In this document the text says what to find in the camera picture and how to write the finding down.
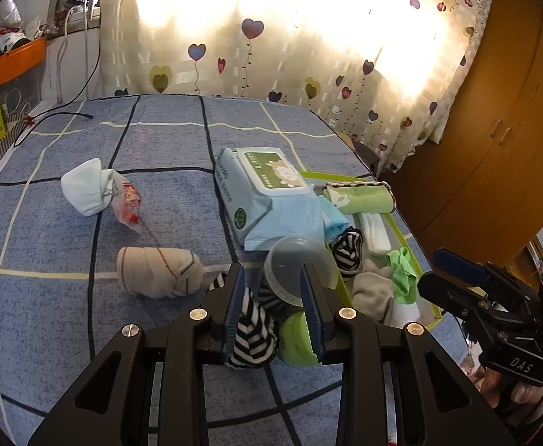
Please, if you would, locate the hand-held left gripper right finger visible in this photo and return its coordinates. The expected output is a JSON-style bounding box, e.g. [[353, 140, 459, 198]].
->
[[299, 265, 516, 446]]

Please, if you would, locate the wooden wardrobe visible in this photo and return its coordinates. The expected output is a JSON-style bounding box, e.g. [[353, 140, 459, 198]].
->
[[383, 0, 543, 261]]

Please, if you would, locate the white plastic bag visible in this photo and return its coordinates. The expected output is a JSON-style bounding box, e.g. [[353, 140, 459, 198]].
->
[[0, 0, 26, 33]]

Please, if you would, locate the orange shelf tray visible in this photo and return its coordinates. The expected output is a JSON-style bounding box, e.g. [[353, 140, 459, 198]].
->
[[0, 37, 48, 87]]

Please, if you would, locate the beige rolled sock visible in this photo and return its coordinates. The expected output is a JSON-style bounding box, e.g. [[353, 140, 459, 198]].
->
[[117, 246, 203, 299]]

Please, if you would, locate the lime green rolled sock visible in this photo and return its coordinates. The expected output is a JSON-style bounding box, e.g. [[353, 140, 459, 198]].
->
[[278, 311, 321, 367]]

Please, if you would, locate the bright green cloth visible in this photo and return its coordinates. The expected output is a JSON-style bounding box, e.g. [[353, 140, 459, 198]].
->
[[385, 247, 421, 305]]

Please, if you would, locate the grey sock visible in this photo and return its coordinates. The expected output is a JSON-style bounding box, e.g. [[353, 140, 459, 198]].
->
[[351, 258, 395, 321]]

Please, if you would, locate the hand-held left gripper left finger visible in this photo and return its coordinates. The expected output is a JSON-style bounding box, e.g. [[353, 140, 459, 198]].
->
[[27, 264, 245, 446]]

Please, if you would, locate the person's right hand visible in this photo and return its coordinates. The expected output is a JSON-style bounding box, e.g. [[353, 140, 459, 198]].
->
[[481, 367, 543, 412]]

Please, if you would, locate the white cable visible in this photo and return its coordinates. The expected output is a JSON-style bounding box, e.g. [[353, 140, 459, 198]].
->
[[60, 7, 74, 103]]

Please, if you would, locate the green folded towel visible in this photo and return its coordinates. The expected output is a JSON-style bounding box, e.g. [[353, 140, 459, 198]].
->
[[322, 181, 397, 214]]

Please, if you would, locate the blue wet wipes pack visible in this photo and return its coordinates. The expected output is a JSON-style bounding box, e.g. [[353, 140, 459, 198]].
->
[[213, 147, 328, 252]]

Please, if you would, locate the blue ribbed sock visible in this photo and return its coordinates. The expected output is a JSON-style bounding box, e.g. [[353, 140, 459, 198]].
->
[[318, 195, 349, 242]]

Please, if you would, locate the black white striped sock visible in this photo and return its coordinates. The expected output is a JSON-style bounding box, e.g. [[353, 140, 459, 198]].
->
[[330, 227, 365, 275], [209, 272, 282, 370]]

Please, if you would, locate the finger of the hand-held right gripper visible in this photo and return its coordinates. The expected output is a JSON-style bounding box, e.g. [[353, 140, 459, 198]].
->
[[418, 272, 486, 321], [434, 248, 491, 289]]

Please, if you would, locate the white blue rolled sock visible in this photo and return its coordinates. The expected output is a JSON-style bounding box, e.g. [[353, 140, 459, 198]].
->
[[61, 158, 126, 217]]

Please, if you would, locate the plastic bag with red contents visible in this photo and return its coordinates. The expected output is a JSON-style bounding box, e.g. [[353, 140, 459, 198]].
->
[[111, 174, 144, 235]]

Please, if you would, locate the clear plastic lid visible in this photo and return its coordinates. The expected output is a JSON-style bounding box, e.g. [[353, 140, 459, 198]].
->
[[263, 236, 340, 307]]

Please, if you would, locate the green-edged white box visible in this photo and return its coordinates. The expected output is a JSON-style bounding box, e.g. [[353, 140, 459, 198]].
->
[[299, 169, 442, 330]]

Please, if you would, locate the black cable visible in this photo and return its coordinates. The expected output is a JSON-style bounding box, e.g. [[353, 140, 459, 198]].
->
[[13, 4, 102, 147]]

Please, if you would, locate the blue checked bedsheet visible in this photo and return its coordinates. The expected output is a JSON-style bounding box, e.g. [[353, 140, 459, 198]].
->
[[0, 94, 468, 446]]

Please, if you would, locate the white folded cloth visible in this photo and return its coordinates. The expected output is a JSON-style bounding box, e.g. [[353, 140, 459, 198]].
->
[[357, 213, 393, 257]]

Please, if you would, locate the heart print curtain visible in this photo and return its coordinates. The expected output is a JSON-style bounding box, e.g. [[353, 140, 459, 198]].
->
[[99, 0, 495, 172]]

